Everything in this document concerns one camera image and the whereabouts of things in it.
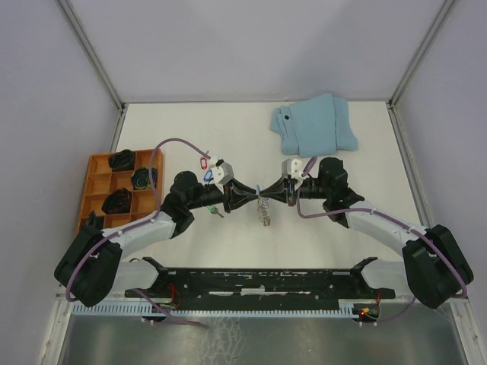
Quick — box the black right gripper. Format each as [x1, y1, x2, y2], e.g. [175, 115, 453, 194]
[259, 176, 330, 207]

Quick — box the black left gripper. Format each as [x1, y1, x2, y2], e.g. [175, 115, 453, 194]
[187, 178, 259, 214]

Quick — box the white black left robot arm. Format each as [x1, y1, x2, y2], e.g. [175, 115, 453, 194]
[54, 171, 258, 307]

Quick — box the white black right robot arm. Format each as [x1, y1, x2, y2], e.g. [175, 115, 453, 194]
[260, 157, 474, 309]

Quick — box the key with green tag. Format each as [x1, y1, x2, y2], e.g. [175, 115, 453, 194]
[208, 206, 224, 218]

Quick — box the key with red tag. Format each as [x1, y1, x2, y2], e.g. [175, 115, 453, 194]
[199, 151, 211, 170]

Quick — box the light blue folded cloth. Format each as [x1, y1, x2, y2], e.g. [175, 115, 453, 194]
[269, 94, 358, 158]

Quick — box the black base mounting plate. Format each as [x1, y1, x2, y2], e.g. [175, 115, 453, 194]
[145, 268, 395, 300]

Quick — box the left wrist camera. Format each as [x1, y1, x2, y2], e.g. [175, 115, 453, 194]
[208, 156, 234, 186]

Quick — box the green blue coiled strap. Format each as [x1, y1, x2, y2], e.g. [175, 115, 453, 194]
[131, 166, 158, 191]

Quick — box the black coiled strap top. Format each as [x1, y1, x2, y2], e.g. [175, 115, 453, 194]
[109, 150, 136, 170]

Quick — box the black coiled strap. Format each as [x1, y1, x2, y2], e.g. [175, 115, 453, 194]
[81, 211, 106, 231]
[109, 150, 136, 170]
[101, 189, 133, 214]

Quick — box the black coiled strap bottom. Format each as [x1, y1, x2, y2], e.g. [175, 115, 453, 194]
[101, 189, 133, 214]

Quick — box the white slotted cable duct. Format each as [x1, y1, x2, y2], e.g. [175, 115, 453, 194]
[72, 300, 362, 316]

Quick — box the aluminium frame rail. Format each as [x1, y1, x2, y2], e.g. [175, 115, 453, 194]
[387, 0, 487, 271]

